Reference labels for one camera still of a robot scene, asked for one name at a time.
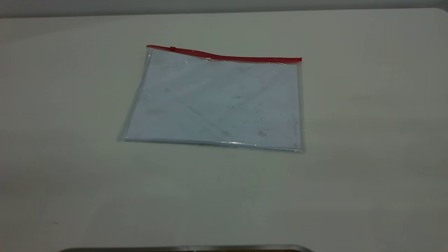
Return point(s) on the clear plastic zip bag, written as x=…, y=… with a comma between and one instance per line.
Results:
x=224, y=59

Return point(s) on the grey metal bar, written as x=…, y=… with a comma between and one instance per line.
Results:
x=175, y=249

